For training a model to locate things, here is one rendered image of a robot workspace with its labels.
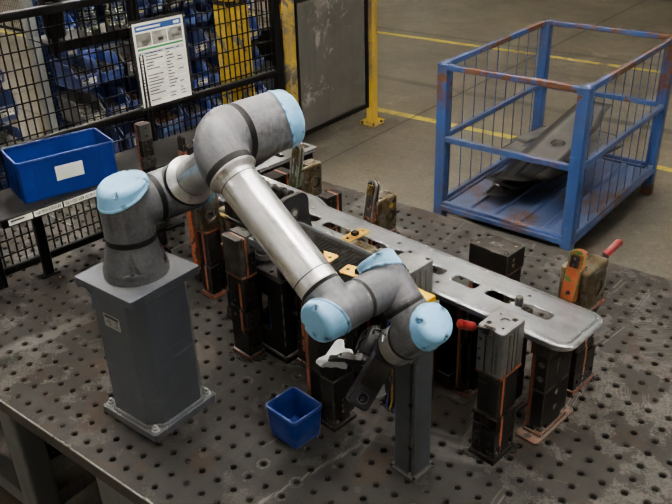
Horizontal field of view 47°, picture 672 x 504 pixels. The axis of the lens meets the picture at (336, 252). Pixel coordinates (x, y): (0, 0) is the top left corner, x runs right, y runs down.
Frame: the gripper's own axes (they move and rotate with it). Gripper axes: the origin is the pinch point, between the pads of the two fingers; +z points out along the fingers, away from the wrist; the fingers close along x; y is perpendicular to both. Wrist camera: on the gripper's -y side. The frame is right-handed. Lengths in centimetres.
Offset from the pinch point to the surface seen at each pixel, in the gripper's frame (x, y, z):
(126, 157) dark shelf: 72, 76, 96
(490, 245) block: -26, 57, 9
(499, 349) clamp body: -24.9, 17.9, -12.4
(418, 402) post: -16.9, 4.3, 0.7
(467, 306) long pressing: -21.5, 32.3, 1.7
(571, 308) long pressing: -41, 39, -9
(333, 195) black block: 9, 77, 53
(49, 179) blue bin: 85, 47, 81
